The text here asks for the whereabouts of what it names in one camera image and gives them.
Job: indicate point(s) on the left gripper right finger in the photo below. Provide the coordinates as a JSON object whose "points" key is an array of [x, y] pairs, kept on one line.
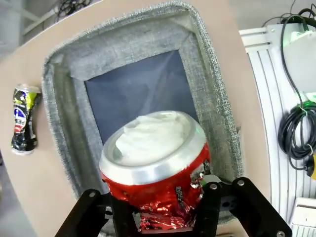
{"points": [[247, 209]]}

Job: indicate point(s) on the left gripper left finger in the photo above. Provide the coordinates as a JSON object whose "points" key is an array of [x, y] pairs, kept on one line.
{"points": [[84, 214]]}

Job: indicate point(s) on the crushed red can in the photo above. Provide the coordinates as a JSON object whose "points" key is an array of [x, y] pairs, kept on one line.
{"points": [[153, 195]]}

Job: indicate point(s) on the large grey fabric basket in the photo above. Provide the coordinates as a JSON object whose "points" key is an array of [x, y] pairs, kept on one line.
{"points": [[64, 118]]}

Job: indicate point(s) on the crushed Pepsi can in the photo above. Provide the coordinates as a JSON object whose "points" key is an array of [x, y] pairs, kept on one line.
{"points": [[21, 118]]}

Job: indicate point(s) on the yellow emergency stop box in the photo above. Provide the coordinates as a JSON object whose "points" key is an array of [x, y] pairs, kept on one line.
{"points": [[313, 168]]}

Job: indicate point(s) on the slatted aluminium base panel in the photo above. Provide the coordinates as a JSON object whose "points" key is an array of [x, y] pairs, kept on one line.
{"points": [[264, 98]]}

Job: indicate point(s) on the white control box green light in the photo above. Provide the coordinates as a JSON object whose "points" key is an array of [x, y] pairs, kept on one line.
{"points": [[301, 61]]}

